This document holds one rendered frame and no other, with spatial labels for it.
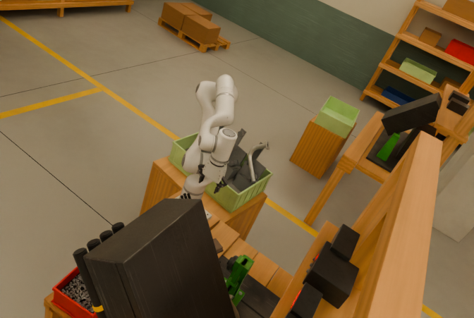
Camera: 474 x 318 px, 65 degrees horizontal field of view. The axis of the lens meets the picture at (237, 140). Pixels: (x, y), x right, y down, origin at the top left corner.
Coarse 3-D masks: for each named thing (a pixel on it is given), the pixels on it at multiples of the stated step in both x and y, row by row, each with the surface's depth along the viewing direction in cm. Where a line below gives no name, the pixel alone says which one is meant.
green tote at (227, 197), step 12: (180, 144) 262; (192, 144) 276; (180, 156) 254; (180, 168) 257; (264, 180) 254; (216, 192) 243; (228, 192) 236; (252, 192) 251; (228, 204) 239; (240, 204) 245
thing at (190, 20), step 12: (168, 12) 687; (180, 12) 669; (192, 12) 692; (204, 12) 717; (180, 24) 677; (192, 24) 660; (204, 24) 656; (180, 36) 684; (192, 36) 668; (204, 36) 653; (216, 36) 676; (204, 48) 661; (216, 48) 691; (228, 48) 723
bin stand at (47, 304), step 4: (52, 292) 163; (48, 296) 161; (52, 296) 161; (44, 300) 160; (48, 300) 159; (44, 304) 161; (48, 304) 159; (52, 304) 159; (48, 308) 161; (52, 308) 159; (56, 308) 158; (48, 312) 164; (52, 312) 162; (56, 312) 158; (60, 312) 157; (64, 312) 157; (44, 316) 167; (48, 316) 165; (52, 316) 163; (56, 316) 166; (60, 316) 157; (64, 316) 156; (68, 316) 157
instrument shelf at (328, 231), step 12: (324, 228) 141; (336, 228) 143; (324, 240) 136; (312, 252) 129; (300, 264) 123; (300, 276) 118; (288, 288) 113; (300, 288) 114; (288, 300) 109; (324, 300) 114; (348, 300) 117; (276, 312) 105; (324, 312) 110; (336, 312) 111; (348, 312) 113
